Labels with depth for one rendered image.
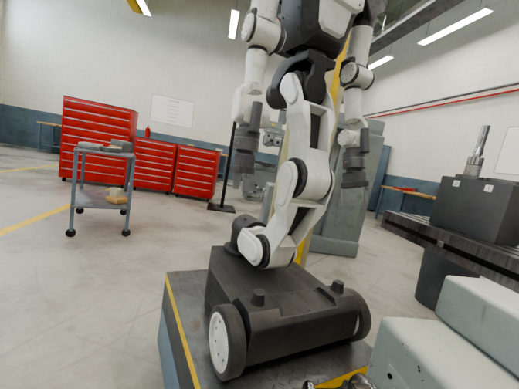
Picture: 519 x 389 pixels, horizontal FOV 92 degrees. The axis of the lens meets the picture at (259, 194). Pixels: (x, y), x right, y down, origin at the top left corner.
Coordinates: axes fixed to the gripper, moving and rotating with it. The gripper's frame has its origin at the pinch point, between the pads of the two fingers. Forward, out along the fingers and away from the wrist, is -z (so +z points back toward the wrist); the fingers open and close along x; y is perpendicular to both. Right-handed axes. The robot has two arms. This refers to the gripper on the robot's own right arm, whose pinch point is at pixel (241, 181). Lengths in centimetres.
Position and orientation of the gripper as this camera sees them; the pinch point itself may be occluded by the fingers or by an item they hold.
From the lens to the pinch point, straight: 87.7
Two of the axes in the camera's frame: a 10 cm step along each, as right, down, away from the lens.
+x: 3.9, 1.3, -9.1
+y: 9.1, 0.9, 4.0
